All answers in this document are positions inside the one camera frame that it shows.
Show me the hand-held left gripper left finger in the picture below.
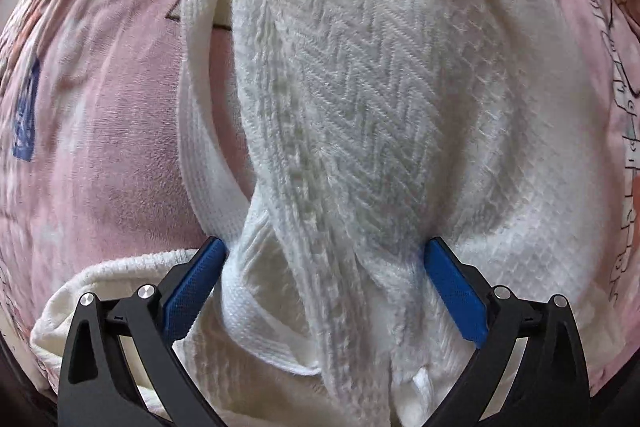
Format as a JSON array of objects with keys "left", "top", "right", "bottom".
[{"left": 57, "top": 237, "right": 229, "bottom": 427}]

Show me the pink printed blanket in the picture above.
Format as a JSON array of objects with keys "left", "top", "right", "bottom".
[{"left": 0, "top": 0, "right": 640, "bottom": 413}]

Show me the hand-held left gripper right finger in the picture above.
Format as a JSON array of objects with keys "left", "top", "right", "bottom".
[{"left": 424, "top": 237, "right": 593, "bottom": 427}]

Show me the white knitted garment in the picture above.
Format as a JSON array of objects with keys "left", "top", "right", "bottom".
[{"left": 30, "top": 0, "right": 616, "bottom": 427}]

